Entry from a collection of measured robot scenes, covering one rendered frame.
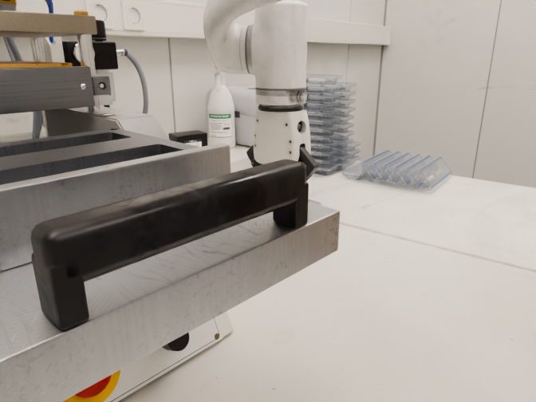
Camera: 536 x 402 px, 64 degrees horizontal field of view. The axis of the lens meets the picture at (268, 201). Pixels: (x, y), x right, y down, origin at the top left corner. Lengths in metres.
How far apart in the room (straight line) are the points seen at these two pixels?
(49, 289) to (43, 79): 0.38
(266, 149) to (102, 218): 0.59
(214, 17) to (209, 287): 0.49
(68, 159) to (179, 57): 1.10
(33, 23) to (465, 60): 2.33
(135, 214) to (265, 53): 0.55
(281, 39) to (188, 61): 0.79
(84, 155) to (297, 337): 0.32
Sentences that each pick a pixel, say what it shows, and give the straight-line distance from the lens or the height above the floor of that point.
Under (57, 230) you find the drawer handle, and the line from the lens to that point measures 0.17.
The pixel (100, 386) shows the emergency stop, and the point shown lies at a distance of 0.45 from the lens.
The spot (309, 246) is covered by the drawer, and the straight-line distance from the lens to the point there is 0.27.
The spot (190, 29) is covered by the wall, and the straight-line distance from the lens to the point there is 1.40.
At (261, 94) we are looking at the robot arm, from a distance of 0.72.
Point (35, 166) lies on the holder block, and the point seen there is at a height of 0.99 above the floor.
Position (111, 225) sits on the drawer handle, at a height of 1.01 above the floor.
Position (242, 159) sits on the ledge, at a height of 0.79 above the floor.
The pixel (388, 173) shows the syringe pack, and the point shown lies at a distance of 1.11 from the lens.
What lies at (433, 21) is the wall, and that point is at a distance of 2.69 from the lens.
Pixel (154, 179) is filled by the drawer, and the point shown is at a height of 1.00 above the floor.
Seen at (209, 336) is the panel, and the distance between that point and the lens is 0.52.
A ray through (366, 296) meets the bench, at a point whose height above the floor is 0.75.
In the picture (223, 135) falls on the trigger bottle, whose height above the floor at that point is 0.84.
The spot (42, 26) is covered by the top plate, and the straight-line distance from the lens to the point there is 0.55.
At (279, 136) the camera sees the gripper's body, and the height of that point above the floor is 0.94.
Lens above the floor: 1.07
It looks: 19 degrees down
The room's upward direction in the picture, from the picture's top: straight up
